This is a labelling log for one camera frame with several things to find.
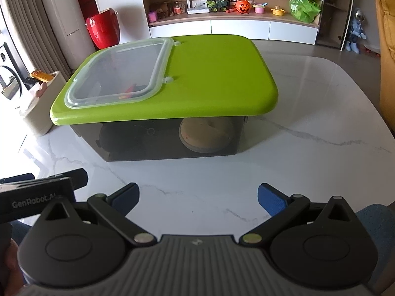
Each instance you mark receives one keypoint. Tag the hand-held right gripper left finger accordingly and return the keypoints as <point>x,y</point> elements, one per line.
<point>125,197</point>

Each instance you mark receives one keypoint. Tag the white appliance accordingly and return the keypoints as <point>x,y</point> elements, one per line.
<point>9,74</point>

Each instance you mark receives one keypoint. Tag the person's left hand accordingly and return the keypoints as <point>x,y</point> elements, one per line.
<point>10,262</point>

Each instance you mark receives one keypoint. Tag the yellow toy pot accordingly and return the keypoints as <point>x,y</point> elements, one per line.
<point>278,11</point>

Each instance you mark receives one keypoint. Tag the white router box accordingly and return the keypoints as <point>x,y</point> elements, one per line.
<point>197,10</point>

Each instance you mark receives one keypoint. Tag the blue denim cloth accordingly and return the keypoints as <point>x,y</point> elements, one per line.
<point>379,237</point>

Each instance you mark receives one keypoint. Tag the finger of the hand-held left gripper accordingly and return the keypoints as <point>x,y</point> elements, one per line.
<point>78,177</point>

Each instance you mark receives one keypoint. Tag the blue toy figure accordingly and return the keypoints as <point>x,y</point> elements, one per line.
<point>355,30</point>

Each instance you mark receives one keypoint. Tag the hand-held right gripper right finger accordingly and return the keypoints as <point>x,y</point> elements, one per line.
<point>271,200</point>

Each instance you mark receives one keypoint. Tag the green box lid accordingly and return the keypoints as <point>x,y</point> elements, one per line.
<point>216,77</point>

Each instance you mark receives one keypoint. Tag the beige round toy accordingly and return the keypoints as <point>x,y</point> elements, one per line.
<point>206,135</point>

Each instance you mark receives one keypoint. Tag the white round bin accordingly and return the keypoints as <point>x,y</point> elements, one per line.
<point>43,114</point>

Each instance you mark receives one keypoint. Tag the smoky transparent storage box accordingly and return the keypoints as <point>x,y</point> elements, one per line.
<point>168,135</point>

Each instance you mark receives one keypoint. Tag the yellow sofa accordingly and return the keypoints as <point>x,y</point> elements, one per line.
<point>385,52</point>

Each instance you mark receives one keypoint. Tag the red vase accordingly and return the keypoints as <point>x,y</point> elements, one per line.
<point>103,29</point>

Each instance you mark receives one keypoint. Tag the small glass jar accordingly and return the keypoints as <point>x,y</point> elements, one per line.
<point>178,7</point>

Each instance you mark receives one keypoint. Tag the green toy truck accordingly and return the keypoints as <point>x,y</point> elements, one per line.
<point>218,5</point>

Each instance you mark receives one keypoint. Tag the grey curtain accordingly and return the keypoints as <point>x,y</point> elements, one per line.
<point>27,21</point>

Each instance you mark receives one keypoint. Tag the orange yellow toy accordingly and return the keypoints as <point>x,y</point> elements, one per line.
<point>41,75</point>

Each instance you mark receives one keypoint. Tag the red toy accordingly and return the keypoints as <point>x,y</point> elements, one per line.
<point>127,95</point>

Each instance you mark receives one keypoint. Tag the pink toy pot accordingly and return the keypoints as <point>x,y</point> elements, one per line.
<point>259,8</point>

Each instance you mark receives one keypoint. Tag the green plastic bag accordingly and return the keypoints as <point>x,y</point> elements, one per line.
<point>304,9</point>

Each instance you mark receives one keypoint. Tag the brown open shelf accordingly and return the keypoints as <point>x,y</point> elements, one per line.
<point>334,12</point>

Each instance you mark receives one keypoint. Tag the orange pumpkin bucket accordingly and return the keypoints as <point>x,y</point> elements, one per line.
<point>243,7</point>

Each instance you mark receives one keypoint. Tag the white wall cabinet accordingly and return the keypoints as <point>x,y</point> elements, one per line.
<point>234,27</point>

